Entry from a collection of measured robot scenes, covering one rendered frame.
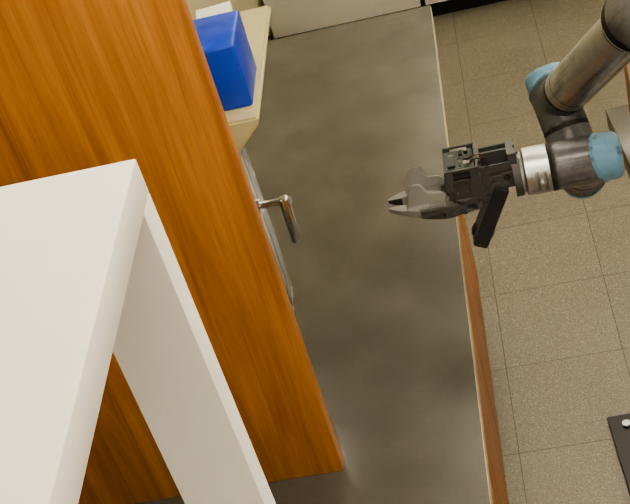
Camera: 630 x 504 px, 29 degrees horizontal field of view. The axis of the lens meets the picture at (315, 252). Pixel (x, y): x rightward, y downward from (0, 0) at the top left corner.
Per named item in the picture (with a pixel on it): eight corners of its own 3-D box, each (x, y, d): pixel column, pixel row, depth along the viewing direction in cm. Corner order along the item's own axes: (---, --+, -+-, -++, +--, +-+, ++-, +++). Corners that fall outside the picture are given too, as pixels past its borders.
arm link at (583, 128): (589, 130, 205) (591, 114, 194) (613, 192, 203) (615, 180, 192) (544, 146, 206) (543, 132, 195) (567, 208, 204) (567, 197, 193)
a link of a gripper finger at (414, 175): (383, 167, 195) (440, 158, 193) (391, 197, 199) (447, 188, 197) (382, 178, 193) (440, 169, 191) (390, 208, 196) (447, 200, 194)
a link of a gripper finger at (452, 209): (417, 198, 194) (471, 185, 193) (420, 207, 195) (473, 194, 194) (421, 215, 190) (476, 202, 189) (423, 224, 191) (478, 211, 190)
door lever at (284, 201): (272, 241, 201) (271, 250, 199) (256, 194, 196) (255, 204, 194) (304, 235, 200) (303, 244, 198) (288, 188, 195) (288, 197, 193)
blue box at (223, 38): (179, 121, 159) (156, 61, 153) (187, 83, 167) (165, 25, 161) (253, 106, 157) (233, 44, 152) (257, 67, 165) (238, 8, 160)
